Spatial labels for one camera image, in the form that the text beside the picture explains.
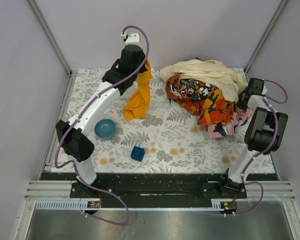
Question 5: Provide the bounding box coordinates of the blue cube block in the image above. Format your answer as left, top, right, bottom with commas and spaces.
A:
130, 146, 146, 162

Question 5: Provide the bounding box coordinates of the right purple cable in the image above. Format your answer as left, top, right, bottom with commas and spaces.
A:
224, 79, 289, 218

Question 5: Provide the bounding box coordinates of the white cable duct rail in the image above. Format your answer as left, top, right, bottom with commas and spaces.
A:
36, 196, 237, 211

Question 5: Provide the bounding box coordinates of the orange patterned cloth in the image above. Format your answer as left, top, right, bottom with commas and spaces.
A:
165, 73, 235, 127

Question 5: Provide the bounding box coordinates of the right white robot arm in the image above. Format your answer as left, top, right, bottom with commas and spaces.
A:
217, 78, 289, 197

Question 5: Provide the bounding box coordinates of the right aluminium frame post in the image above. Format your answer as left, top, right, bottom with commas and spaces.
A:
244, 0, 290, 74

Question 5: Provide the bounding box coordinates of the yellow orange cloth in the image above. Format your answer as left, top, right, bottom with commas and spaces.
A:
123, 59, 153, 121

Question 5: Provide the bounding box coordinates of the aluminium frame post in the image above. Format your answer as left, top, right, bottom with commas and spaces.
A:
27, 0, 73, 77
244, 0, 290, 74

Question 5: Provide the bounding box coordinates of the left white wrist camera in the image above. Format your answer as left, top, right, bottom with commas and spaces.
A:
121, 32, 142, 48

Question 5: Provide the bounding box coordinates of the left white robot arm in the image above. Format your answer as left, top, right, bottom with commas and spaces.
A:
55, 43, 147, 185

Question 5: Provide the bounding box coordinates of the left aluminium frame post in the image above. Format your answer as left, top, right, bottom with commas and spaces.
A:
27, 0, 73, 77

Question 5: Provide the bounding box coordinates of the pink patterned cloth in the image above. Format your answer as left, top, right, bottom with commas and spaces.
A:
206, 108, 251, 139

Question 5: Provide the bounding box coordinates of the cream cloth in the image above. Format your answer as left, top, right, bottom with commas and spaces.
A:
159, 59, 247, 103

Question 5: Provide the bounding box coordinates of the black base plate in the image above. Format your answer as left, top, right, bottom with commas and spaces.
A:
69, 173, 247, 206

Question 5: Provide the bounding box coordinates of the blue bowl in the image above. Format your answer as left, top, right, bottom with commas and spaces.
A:
94, 118, 117, 139

